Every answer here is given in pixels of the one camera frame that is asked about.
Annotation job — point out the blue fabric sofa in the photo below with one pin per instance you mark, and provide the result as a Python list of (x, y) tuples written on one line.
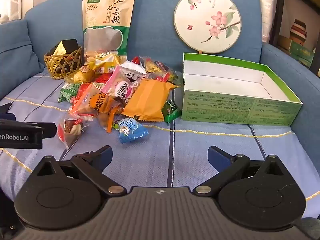
[(155, 25)]

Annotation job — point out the light blue checked blanket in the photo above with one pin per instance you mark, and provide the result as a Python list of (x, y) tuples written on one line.
[(175, 150)]

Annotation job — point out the round floral fan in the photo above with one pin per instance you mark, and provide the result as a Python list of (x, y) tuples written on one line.
[(207, 20)]

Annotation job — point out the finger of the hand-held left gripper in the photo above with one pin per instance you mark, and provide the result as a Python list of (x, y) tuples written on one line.
[(48, 130), (7, 116)]

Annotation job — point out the green cardboard box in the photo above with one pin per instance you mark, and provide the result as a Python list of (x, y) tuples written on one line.
[(220, 107)]

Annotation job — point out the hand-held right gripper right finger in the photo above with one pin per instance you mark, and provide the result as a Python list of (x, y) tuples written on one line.
[(217, 155)]

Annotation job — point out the black gold small box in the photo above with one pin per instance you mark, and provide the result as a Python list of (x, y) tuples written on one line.
[(68, 45)]

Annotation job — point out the green carton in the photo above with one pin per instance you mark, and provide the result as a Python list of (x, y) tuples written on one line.
[(301, 51)]

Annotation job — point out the striped jar print box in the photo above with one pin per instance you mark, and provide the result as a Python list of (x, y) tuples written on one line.
[(298, 31)]

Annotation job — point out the gold woven basket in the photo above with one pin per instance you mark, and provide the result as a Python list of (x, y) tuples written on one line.
[(58, 65)]

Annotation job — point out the beige green grain bag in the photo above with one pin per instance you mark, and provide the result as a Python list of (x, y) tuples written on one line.
[(110, 17)]

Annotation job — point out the dark metal shelf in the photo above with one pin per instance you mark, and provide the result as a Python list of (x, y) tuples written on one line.
[(313, 30)]

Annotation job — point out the clear red-edged snack packet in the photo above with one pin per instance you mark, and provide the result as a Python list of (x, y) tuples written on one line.
[(71, 130)]

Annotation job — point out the clear plastic roll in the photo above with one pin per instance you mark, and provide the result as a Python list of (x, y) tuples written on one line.
[(271, 7)]

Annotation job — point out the pile of assorted snack packets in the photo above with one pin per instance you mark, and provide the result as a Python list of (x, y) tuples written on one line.
[(150, 97)]

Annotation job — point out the blue cushion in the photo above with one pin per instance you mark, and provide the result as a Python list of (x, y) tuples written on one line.
[(17, 55)]

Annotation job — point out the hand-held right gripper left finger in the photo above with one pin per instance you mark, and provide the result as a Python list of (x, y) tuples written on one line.
[(103, 153)]

